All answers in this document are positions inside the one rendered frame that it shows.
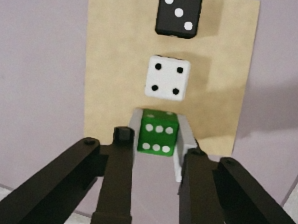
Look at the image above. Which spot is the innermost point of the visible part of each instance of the tan flat mat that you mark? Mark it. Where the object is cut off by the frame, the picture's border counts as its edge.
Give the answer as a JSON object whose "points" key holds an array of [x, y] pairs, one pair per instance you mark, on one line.
{"points": [[121, 38]]}

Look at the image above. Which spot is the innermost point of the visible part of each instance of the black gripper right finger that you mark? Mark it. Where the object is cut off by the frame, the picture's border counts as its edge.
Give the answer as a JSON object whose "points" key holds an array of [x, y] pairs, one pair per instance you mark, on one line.
{"points": [[245, 201]]}

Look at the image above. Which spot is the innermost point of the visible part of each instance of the black die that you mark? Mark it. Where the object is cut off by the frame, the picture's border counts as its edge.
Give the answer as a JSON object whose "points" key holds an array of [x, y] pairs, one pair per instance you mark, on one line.
{"points": [[178, 18]]}

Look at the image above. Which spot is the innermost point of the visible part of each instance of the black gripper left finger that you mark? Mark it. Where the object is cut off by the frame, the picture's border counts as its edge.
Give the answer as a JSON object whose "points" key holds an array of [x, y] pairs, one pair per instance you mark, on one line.
{"points": [[52, 194]]}

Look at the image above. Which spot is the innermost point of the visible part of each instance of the green die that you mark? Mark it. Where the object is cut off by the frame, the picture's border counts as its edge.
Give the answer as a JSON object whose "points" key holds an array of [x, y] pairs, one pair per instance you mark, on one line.
{"points": [[158, 132]]}

